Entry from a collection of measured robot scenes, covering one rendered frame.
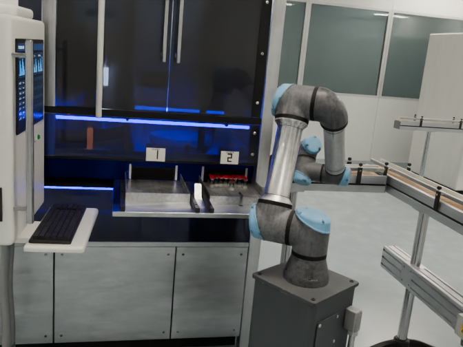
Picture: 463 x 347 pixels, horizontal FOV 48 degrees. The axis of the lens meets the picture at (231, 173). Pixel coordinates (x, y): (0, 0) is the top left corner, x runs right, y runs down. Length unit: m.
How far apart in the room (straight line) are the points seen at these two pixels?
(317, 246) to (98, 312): 1.29
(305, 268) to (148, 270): 1.03
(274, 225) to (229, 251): 0.89
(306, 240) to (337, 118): 0.42
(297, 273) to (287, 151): 0.40
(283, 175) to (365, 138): 6.15
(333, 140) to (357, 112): 5.86
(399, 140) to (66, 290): 6.31
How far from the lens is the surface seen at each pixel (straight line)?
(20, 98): 1.85
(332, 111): 1.73
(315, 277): 1.69
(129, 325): 2.64
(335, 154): 1.91
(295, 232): 1.66
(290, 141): 1.72
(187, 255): 2.50
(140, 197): 2.11
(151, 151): 2.33
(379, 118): 7.86
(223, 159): 2.38
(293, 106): 1.73
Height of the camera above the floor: 1.50
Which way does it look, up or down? 13 degrees down
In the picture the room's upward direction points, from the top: 5 degrees clockwise
